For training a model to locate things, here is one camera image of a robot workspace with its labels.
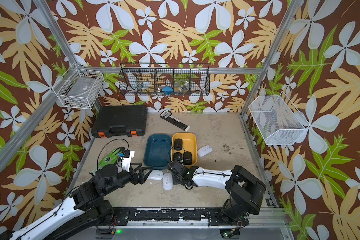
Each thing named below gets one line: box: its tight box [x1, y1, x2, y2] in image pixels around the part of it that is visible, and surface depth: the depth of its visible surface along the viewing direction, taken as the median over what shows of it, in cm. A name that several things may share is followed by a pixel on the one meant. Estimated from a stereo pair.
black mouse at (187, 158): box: [183, 151, 192, 165], surface depth 95 cm
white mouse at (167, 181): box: [162, 173, 174, 191], surface depth 85 cm
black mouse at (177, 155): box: [173, 152, 183, 161], surface depth 98 cm
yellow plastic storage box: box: [171, 132, 198, 166], surface depth 101 cm
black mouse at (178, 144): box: [173, 138, 183, 151], surface depth 101 cm
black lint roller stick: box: [159, 109, 191, 132], surface depth 117 cm
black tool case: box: [91, 105, 148, 138], surface depth 108 cm
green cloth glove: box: [92, 148, 121, 173], surface depth 95 cm
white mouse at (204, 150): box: [197, 145, 213, 157], surface depth 100 cm
